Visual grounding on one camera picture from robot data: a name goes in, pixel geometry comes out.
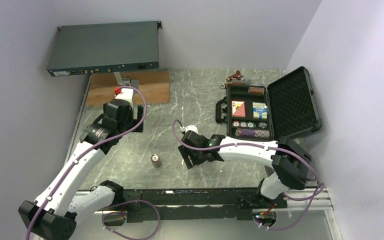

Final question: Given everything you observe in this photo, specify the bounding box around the blue ten chip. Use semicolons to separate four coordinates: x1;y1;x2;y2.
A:
240;121;248;128

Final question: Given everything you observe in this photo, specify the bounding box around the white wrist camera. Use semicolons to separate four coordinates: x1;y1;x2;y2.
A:
181;124;199;134
114;85;135;107

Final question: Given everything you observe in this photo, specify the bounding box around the blue orange chip stack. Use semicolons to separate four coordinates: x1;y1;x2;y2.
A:
258;122;268;129

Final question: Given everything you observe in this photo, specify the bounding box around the green twenty chip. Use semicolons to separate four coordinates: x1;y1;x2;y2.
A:
246;121;256;128

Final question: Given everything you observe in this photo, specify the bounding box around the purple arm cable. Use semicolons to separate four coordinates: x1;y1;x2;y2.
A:
172;119;326;232
24;85;161;240

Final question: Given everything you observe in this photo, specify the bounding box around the blue playing card deck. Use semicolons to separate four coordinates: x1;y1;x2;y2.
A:
252;102;268;120

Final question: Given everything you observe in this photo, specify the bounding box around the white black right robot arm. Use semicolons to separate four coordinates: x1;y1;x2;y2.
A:
175;130;312;208

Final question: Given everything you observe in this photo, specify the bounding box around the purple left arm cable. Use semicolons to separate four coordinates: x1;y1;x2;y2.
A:
24;85;161;240

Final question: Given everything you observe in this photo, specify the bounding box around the red playing card deck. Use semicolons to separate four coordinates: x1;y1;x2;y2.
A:
231;100;246;118

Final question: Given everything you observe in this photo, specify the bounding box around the black aluminium mounting rail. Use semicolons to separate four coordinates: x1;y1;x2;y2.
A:
41;187;334;223

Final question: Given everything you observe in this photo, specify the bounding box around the clear round plastic disc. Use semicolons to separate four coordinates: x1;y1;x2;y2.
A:
253;107;268;119

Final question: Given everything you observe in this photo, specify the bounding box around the brown wooden board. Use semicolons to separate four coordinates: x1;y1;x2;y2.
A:
85;70;170;107

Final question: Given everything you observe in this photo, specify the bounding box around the red five chip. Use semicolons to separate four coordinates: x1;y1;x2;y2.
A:
232;120;241;128

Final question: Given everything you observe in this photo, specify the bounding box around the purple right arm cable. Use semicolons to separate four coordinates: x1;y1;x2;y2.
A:
172;119;326;232

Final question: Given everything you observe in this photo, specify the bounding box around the silver metal stand bracket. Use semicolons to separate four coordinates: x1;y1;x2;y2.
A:
113;72;139;89

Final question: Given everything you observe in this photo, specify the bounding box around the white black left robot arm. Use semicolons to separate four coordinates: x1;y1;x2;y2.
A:
18;99;148;240

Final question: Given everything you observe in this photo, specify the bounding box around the black poker set case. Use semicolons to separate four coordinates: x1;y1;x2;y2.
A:
215;66;323;142

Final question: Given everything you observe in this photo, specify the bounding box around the poker chips row in case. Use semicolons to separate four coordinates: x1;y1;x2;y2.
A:
235;128;270;139

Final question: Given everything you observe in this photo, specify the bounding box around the poker chip roll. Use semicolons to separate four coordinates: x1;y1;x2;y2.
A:
247;86;266;95

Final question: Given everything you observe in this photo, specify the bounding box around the dark green rack unit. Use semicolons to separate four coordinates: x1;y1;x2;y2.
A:
46;20;162;77

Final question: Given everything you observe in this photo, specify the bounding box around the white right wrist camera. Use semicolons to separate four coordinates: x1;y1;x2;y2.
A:
181;124;199;134

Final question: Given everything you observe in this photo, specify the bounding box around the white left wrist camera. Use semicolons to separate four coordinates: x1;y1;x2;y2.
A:
114;85;135;107

